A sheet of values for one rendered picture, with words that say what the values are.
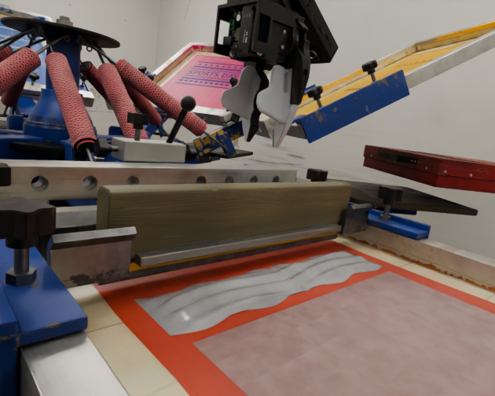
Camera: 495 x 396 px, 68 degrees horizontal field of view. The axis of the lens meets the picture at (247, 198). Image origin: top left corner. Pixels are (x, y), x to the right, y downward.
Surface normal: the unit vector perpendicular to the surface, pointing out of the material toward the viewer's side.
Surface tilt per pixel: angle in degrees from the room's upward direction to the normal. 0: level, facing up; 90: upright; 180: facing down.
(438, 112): 90
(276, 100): 82
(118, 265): 90
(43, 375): 0
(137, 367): 0
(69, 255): 90
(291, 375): 0
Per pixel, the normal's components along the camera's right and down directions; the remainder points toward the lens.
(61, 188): 0.66, 0.24
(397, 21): -0.74, 0.04
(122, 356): 0.13, -0.97
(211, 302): 0.52, -0.69
